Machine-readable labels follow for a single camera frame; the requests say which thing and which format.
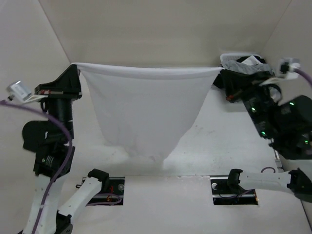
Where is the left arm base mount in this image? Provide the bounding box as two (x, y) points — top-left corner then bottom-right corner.
(88, 177), (125, 206)

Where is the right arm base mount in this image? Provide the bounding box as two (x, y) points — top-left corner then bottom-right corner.
(210, 176), (258, 206)

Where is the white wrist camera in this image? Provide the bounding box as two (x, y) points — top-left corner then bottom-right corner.
(6, 80), (33, 103)
(276, 58), (301, 80)

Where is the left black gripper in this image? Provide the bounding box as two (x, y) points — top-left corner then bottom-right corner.
(38, 62), (85, 139)

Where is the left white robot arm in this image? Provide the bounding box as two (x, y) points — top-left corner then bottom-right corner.
(22, 65), (109, 234)

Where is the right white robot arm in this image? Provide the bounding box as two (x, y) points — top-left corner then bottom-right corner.
(220, 69), (312, 202)

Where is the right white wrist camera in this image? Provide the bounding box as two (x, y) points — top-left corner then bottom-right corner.
(276, 58), (301, 80)

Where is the white garment in basket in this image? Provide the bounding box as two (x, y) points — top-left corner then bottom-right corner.
(242, 56), (261, 66)

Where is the white plastic laundry basket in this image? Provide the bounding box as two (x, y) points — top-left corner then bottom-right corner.
(220, 52), (266, 66)

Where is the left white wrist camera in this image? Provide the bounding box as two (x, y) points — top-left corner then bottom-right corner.
(6, 80), (33, 103)

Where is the black tank top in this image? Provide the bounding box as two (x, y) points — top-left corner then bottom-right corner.
(213, 55), (274, 89)

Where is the grey tank top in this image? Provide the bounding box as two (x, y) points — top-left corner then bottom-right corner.
(220, 60), (275, 75)

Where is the white tank top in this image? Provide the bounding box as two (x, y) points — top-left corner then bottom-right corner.
(76, 62), (221, 166)

